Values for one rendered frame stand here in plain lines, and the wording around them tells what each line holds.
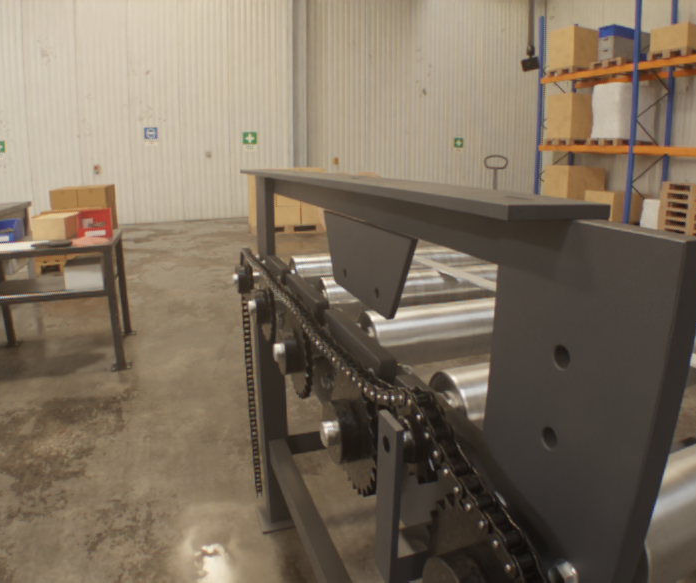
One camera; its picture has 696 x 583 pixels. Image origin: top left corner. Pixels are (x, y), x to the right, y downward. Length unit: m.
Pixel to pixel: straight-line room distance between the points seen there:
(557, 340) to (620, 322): 0.06
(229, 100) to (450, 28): 5.46
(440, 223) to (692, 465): 0.36
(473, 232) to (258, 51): 10.82
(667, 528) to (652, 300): 0.26
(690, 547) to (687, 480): 0.06
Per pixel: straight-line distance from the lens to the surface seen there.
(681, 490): 0.54
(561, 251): 0.36
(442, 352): 0.98
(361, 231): 0.73
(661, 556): 0.51
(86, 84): 11.07
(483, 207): 0.34
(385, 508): 0.52
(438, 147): 12.44
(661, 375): 0.32
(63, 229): 3.44
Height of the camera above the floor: 1.19
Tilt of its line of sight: 15 degrees down
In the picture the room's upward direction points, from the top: straight up
